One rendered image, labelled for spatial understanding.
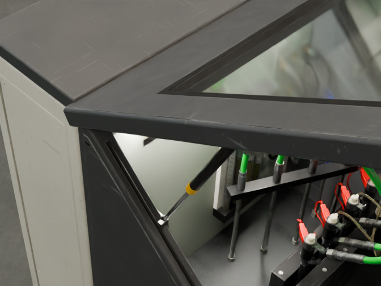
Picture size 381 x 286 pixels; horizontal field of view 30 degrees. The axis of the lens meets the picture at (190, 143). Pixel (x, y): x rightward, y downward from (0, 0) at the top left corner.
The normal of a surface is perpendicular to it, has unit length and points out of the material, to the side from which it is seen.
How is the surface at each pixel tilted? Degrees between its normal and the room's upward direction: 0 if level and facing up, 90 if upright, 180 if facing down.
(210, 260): 0
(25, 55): 0
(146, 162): 90
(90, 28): 0
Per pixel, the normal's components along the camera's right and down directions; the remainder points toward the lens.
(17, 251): 0.04, -0.71
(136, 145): 0.72, 0.51
